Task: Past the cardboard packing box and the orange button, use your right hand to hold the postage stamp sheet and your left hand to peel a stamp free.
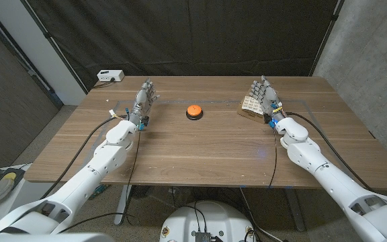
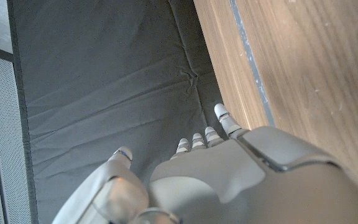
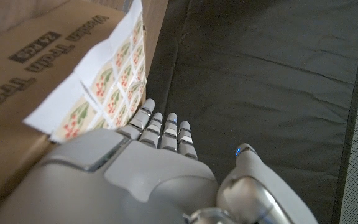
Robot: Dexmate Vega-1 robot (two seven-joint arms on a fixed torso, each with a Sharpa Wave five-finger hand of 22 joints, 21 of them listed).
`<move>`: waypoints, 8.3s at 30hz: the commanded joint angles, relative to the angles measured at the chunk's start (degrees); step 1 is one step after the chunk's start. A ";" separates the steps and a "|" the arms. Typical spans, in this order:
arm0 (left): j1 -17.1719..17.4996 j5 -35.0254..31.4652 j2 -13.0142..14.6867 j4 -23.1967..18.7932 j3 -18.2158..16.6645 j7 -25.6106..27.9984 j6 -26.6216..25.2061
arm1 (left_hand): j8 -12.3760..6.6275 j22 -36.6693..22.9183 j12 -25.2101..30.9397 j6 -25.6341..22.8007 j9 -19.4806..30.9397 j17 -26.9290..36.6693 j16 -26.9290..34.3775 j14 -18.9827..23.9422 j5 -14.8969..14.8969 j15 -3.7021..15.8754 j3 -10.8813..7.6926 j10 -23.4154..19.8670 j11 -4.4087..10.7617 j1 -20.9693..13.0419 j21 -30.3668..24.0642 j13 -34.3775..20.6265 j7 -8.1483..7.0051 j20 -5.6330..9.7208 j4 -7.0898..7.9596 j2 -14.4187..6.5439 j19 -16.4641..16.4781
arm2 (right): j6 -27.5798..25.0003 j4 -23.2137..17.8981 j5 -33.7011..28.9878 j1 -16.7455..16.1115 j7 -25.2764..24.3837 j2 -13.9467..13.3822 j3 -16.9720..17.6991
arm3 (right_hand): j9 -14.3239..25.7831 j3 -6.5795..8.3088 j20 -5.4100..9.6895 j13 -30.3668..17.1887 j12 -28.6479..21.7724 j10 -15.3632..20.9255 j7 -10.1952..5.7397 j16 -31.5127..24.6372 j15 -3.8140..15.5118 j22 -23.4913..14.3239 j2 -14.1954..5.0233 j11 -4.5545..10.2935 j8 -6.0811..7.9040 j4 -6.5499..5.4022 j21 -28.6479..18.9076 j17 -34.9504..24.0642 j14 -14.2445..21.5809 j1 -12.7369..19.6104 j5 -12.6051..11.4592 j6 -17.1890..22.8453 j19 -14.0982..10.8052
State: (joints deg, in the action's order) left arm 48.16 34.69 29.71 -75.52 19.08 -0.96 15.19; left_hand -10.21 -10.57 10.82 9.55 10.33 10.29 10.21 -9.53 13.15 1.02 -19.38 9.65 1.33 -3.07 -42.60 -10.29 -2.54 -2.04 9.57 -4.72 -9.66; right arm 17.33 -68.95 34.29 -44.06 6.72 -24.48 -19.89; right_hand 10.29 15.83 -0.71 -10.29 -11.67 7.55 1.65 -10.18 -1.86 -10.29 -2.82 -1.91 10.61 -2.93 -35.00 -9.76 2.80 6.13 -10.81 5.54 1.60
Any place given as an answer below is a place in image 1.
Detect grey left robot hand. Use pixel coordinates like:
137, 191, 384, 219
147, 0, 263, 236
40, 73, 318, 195
128, 77, 161, 126

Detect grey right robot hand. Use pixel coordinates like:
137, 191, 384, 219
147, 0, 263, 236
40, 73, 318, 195
249, 75, 287, 124

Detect clear patterned plastic bag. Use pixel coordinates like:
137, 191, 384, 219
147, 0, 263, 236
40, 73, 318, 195
241, 95, 264, 115

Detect cardboard packing box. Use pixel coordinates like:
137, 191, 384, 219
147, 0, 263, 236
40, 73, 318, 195
236, 100, 269, 124

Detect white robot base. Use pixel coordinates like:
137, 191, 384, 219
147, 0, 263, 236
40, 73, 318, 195
159, 200, 257, 242

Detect white power outlet box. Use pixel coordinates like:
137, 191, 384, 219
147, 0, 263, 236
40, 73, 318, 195
97, 69, 126, 83

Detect orange push button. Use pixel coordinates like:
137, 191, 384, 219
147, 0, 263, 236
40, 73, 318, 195
185, 104, 204, 121

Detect black backdrop curtain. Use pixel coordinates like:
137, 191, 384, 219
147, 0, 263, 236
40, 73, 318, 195
21, 0, 341, 91

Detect black backdrop stand pole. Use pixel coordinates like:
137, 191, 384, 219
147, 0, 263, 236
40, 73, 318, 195
309, 0, 345, 77
20, 0, 89, 95

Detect teal item under table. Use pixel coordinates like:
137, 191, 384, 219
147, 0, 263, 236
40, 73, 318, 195
88, 184, 109, 200

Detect grey table leg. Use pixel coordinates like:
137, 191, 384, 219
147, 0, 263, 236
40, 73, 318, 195
283, 188, 306, 233
114, 184, 132, 226

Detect dark brown door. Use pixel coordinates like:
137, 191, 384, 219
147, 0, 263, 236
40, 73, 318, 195
0, 6, 63, 171

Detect yellow black foot pedals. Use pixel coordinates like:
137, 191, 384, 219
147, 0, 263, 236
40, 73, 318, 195
0, 167, 26, 190

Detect white robot torso edge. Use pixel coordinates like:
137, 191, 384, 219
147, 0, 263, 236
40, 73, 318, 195
0, 233, 116, 242

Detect black outlet box cable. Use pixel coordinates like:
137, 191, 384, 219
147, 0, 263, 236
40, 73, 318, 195
92, 78, 116, 89

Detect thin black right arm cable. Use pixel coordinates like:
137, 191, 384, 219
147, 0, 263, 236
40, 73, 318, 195
268, 130, 278, 189

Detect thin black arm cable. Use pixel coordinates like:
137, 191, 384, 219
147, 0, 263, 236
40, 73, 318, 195
122, 129, 143, 218
268, 130, 278, 189

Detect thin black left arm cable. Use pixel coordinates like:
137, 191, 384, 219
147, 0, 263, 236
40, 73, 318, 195
122, 129, 143, 218

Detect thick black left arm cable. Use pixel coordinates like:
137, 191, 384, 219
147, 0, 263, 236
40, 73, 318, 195
40, 115, 129, 200

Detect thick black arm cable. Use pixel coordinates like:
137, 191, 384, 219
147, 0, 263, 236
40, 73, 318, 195
286, 112, 372, 191
40, 115, 129, 200

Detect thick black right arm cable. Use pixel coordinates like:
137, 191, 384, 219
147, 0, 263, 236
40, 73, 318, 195
286, 112, 372, 191

